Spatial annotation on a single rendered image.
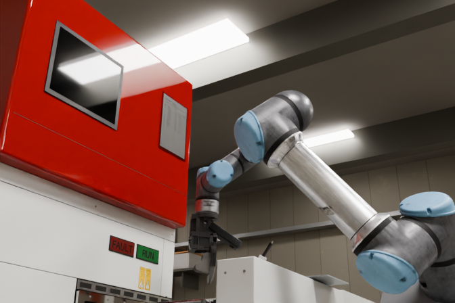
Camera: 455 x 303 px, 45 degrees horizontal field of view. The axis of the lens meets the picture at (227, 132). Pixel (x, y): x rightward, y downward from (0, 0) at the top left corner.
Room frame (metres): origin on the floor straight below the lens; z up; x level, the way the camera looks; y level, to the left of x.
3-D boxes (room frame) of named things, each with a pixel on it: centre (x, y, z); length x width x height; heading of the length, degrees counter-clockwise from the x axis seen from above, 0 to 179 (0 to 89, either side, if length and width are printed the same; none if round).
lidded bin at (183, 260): (8.65, 0.64, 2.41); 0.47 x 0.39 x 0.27; 56
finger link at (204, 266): (1.66, 0.06, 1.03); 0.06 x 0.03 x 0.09; 101
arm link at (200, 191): (1.67, 0.06, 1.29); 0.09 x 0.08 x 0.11; 18
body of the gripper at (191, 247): (1.68, 0.07, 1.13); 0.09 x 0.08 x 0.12; 101
